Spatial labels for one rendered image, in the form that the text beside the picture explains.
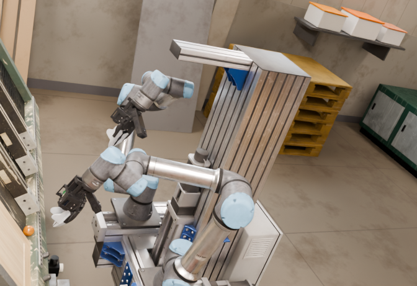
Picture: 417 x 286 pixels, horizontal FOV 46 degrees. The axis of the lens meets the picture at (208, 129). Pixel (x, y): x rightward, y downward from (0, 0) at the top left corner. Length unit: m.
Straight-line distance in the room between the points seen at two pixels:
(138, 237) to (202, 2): 3.66
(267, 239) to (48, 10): 3.89
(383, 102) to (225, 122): 5.92
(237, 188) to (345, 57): 5.98
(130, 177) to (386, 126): 6.32
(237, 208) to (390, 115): 6.16
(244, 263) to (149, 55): 3.43
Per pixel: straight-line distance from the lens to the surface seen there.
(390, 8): 7.78
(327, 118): 6.29
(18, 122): 2.98
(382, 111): 7.83
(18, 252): 2.29
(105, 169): 1.70
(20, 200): 2.55
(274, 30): 6.66
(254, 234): 2.35
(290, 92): 2.00
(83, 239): 3.89
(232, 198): 1.71
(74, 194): 1.76
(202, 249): 1.84
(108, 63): 5.94
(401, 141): 7.57
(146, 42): 5.43
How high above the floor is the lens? 2.54
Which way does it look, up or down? 25 degrees down
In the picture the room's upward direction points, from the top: 20 degrees clockwise
